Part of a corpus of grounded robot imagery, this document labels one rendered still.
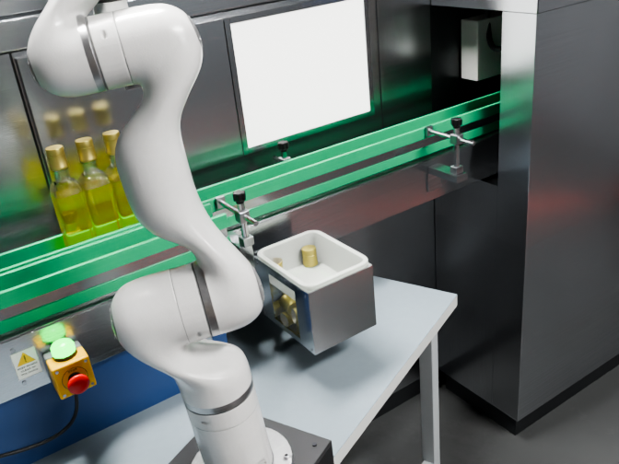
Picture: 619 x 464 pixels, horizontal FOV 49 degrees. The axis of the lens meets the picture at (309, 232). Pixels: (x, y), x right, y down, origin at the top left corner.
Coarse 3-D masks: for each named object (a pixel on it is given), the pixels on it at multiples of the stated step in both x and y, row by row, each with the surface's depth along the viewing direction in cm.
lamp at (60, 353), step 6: (54, 342) 126; (60, 342) 126; (66, 342) 126; (72, 342) 127; (54, 348) 125; (60, 348) 125; (66, 348) 125; (72, 348) 126; (54, 354) 125; (60, 354) 125; (66, 354) 125; (72, 354) 126; (54, 360) 126; (60, 360) 125; (66, 360) 126
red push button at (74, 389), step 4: (76, 376) 124; (80, 376) 124; (84, 376) 124; (72, 380) 123; (76, 380) 123; (80, 380) 124; (84, 380) 124; (88, 380) 125; (68, 384) 123; (72, 384) 123; (76, 384) 124; (80, 384) 124; (84, 384) 124; (88, 384) 125; (68, 388) 123; (72, 388) 123; (76, 388) 124; (80, 388) 124; (84, 388) 125; (72, 392) 124; (76, 392) 124; (80, 392) 125
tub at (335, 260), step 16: (288, 240) 158; (304, 240) 160; (320, 240) 159; (336, 240) 155; (272, 256) 156; (288, 256) 159; (320, 256) 161; (336, 256) 155; (352, 256) 150; (288, 272) 158; (304, 272) 158; (320, 272) 157; (336, 272) 156; (352, 272) 143; (304, 288) 139
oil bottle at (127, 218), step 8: (112, 168) 140; (112, 176) 139; (112, 184) 140; (120, 184) 140; (120, 192) 140; (120, 200) 141; (120, 208) 142; (128, 208) 143; (120, 216) 143; (128, 216) 143; (128, 224) 144
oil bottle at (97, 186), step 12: (84, 180) 137; (96, 180) 137; (108, 180) 139; (84, 192) 138; (96, 192) 138; (108, 192) 139; (96, 204) 138; (108, 204) 140; (96, 216) 139; (108, 216) 141; (96, 228) 140; (108, 228) 142; (120, 228) 143
